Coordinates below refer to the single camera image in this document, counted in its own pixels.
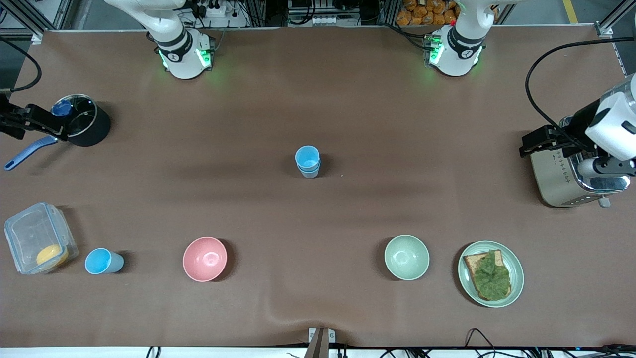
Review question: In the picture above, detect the cream and chrome toaster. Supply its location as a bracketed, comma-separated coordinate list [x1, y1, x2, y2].
[529, 117, 631, 208]

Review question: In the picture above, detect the clear plastic food container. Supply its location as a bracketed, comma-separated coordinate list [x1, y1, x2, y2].
[4, 202, 80, 275]

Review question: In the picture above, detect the pale green plate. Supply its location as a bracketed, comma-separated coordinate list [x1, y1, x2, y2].
[458, 241, 525, 308]

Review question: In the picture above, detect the brown bread slice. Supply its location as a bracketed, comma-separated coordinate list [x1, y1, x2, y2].
[463, 250, 512, 301]

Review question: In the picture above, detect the green lettuce leaf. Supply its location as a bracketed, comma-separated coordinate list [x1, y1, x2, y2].
[472, 250, 512, 301]

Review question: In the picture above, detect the bag of orange buns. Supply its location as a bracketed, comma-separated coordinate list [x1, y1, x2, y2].
[396, 0, 497, 27]

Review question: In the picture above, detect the pale green bowl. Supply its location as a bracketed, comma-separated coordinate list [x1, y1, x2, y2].
[384, 235, 430, 281]

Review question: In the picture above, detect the white power strip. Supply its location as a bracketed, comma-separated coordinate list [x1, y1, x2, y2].
[191, 0, 227, 18]

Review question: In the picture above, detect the pink bowl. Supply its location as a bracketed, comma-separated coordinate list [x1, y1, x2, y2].
[182, 236, 228, 282]

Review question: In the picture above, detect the brown table cover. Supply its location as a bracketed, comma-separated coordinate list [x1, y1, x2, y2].
[0, 25, 636, 349]

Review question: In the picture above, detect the metal table clamp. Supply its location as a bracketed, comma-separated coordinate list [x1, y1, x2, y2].
[308, 327, 337, 358]

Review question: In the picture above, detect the black saucepan with blue handle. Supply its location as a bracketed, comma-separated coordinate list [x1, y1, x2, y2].
[4, 93, 112, 172]

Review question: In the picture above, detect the black looped cable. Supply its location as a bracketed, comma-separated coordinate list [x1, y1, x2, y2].
[464, 328, 498, 358]

